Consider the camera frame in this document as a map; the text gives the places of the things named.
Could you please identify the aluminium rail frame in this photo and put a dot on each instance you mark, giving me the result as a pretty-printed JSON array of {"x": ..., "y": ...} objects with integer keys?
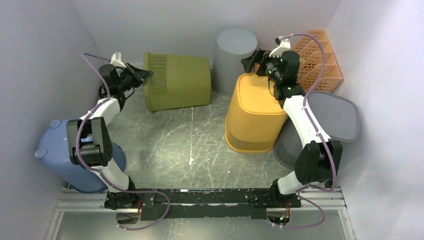
[{"x": 71, "y": 200}]

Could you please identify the light grey plastic bin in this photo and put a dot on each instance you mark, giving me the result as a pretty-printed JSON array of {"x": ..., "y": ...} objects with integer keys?
[{"x": 232, "y": 45}]

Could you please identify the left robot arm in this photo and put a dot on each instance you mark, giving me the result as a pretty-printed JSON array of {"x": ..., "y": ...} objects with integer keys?
[{"x": 108, "y": 106}]

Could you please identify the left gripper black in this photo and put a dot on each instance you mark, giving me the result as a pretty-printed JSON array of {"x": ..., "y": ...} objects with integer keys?
[{"x": 139, "y": 76}]

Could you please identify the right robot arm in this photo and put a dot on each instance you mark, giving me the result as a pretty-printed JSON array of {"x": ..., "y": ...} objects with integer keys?
[{"x": 320, "y": 157}]

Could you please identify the yellow mesh bin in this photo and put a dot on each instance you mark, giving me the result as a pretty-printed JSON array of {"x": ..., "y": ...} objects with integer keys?
[{"x": 254, "y": 118}]

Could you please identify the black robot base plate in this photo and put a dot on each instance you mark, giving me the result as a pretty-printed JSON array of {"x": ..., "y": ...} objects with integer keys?
[{"x": 174, "y": 203}]

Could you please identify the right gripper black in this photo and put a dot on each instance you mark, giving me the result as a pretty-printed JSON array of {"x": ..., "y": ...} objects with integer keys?
[{"x": 249, "y": 62}]

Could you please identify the blue plastic bin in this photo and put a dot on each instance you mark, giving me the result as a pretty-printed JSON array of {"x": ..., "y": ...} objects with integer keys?
[{"x": 63, "y": 159}]

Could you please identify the dark grey mesh bin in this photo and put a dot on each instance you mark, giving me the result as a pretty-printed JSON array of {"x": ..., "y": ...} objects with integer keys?
[{"x": 338, "y": 116}]

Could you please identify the orange plastic file organizer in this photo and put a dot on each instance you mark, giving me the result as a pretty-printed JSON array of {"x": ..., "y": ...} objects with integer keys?
[{"x": 311, "y": 65}]

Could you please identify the olive green mesh bin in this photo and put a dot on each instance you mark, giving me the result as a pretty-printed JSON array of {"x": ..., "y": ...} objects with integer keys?
[{"x": 178, "y": 81}]

